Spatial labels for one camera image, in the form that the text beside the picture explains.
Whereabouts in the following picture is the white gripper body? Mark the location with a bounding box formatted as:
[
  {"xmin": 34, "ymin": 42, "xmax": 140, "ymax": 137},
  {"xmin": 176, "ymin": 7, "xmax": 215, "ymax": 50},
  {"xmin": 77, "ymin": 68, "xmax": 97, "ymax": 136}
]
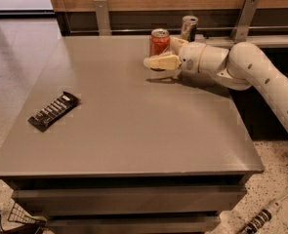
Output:
[{"xmin": 179, "ymin": 42, "xmax": 203, "ymax": 73}]

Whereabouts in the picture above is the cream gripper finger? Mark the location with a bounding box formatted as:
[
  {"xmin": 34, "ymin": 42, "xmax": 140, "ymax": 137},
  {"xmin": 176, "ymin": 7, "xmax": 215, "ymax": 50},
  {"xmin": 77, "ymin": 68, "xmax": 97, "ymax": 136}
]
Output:
[
  {"xmin": 170, "ymin": 36, "xmax": 187, "ymax": 54},
  {"xmin": 144, "ymin": 55, "xmax": 181, "ymax": 70}
]

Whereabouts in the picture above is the red coke can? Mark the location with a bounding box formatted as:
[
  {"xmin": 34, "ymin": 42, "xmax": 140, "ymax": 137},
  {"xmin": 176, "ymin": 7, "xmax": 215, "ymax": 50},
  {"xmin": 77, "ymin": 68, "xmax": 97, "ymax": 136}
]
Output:
[{"xmin": 149, "ymin": 28, "xmax": 170, "ymax": 56}]

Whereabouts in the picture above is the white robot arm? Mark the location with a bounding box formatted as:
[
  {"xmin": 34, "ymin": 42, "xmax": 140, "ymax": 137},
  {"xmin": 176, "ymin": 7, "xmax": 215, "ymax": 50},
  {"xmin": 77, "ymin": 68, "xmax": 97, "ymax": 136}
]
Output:
[{"xmin": 144, "ymin": 37, "xmax": 288, "ymax": 133}]

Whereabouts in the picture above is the silver energy drink can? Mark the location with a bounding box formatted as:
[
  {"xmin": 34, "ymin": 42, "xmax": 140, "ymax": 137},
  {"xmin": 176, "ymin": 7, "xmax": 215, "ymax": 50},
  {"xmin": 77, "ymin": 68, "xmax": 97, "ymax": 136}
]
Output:
[{"xmin": 181, "ymin": 16, "xmax": 198, "ymax": 42}]

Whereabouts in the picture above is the black rxbar chocolate bar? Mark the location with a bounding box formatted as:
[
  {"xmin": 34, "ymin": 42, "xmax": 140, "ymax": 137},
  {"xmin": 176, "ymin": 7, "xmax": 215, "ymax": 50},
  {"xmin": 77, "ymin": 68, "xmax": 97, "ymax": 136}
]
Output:
[{"xmin": 28, "ymin": 92, "xmax": 80, "ymax": 133}]

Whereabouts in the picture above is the upper grey drawer front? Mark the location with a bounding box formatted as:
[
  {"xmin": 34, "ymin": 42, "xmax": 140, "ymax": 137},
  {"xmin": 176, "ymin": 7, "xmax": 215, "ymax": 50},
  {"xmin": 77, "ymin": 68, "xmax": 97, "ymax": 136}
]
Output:
[{"xmin": 12, "ymin": 186, "xmax": 246, "ymax": 216}]

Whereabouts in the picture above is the grey drawer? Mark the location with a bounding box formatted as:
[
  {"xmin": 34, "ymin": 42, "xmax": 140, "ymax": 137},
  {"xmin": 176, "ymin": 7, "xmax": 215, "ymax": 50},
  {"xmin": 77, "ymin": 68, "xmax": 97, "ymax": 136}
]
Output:
[
  {"xmin": 46, "ymin": 215, "xmax": 221, "ymax": 234},
  {"xmin": 12, "ymin": 186, "xmax": 246, "ymax": 216}
]

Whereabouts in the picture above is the lower grey drawer front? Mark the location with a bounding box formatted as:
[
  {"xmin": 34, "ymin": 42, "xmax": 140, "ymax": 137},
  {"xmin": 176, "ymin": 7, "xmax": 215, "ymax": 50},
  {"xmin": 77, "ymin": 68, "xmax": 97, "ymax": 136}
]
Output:
[{"xmin": 46, "ymin": 215, "xmax": 221, "ymax": 234}]

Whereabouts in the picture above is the right metal wall bracket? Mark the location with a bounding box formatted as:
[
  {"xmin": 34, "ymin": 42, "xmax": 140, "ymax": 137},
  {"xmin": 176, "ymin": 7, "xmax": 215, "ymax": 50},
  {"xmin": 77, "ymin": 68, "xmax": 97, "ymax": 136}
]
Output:
[{"xmin": 230, "ymin": 0, "xmax": 260, "ymax": 43}]

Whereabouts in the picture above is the metal wall bracket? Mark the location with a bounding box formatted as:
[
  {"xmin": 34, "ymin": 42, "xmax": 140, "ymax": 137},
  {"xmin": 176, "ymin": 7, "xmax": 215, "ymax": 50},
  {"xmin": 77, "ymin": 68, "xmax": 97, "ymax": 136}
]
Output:
[
  {"xmin": 94, "ymin": 0, "xmax": 111, "ymax": 36},
  {"xmin": 230, "ymin": 0, "xmax": 260, "ymax": 43}
]

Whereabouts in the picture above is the left metal wall bracket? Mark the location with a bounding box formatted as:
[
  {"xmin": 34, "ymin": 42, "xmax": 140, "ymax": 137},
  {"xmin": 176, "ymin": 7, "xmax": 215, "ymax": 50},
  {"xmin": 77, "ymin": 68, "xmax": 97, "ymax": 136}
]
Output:
[{"xmin": 94, "ymin": 0, "xmax": 111, "ymax": 36}]

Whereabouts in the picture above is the white cable with spring connector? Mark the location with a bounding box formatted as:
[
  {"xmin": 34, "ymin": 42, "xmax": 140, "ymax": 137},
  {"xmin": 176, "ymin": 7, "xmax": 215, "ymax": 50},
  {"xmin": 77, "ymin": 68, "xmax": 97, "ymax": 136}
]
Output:
[{"xmin": 237, "ymin": 181, "xmax": 288, "ymax": 234}]

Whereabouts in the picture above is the black wire mesh basket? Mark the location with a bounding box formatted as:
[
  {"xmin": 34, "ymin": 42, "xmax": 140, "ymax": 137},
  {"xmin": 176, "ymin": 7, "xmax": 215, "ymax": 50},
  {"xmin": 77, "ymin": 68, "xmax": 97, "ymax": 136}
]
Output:
[{"xmin": 8, "ymin": 203, "xmax": 46, "ymax": 225}]

